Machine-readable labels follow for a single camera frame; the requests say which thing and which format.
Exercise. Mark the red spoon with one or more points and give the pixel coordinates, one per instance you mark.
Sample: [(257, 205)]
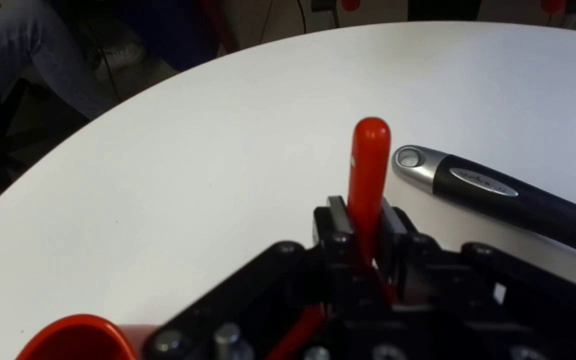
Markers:
[(368, 167)]

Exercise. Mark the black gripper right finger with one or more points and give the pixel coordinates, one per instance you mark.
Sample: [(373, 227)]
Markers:
[(395, 232)]

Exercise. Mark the red cup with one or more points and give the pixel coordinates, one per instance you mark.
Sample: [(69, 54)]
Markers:
[(75, 341)]

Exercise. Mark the black serving spoon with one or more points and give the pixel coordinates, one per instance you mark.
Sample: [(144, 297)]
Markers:
[(500, 193)]

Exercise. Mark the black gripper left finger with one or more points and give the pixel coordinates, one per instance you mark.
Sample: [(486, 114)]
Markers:
[(332, 231)]

